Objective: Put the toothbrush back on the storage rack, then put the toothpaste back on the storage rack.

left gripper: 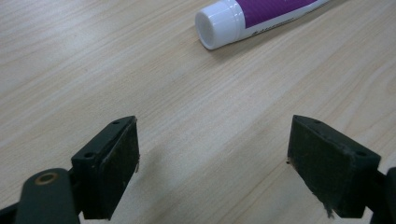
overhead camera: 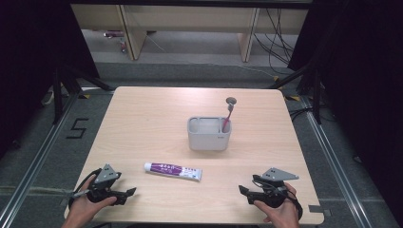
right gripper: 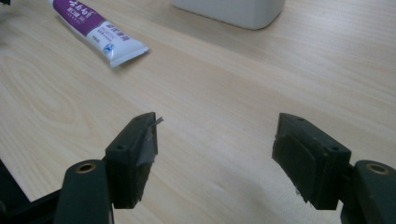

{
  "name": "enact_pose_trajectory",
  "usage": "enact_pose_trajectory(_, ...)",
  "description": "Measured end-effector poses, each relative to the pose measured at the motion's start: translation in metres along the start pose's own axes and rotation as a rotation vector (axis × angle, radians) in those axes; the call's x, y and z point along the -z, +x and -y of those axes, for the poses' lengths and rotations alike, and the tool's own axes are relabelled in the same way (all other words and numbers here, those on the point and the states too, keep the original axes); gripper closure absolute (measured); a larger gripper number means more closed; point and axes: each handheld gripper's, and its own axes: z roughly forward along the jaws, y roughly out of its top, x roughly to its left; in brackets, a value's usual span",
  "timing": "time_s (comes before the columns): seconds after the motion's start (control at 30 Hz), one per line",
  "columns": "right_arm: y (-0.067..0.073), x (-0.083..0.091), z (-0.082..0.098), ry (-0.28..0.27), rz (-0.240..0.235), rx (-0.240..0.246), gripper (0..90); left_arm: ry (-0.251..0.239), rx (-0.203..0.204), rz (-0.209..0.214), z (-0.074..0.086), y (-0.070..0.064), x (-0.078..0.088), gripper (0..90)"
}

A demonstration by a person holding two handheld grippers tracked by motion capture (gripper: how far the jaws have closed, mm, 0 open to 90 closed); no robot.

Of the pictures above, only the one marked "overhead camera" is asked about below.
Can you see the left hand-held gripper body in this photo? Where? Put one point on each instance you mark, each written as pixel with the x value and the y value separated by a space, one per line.
pixel 106 174

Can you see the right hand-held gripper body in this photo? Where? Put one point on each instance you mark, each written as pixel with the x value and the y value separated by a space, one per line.
pixel 274 190

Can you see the grey toothbrush holder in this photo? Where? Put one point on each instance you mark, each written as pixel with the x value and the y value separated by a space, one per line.
pixel 207 137

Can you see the pink toothbrush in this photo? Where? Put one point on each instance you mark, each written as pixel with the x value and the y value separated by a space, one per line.
pixel 227 118

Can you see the person's right hand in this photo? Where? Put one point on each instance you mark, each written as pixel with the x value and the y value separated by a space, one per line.
pixel 280 215

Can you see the person's left hand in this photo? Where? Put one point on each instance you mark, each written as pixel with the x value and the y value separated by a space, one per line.
pixel 83 207

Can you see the white and purple toothpaste tube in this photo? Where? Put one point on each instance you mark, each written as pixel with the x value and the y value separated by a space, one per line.
pixel 172 171

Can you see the grey tape piece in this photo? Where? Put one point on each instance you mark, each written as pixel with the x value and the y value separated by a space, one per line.
pixel 316 209

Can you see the black metal stand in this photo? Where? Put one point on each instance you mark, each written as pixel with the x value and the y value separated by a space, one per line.
pixel 57 95
pixel 316 95

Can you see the yellow tape marker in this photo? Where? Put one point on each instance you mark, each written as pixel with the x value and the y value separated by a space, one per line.
pixel 295 98

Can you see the small bottle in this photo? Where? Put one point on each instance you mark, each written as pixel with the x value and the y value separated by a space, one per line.
pixel 123 46

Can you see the black curtain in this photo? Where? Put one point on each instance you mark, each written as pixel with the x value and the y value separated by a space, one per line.
pixel 31 63
pixel 364 79

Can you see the aluminium floor rail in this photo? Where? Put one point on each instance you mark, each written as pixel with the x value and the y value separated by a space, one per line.
pixel 34 161
pixel 335 167

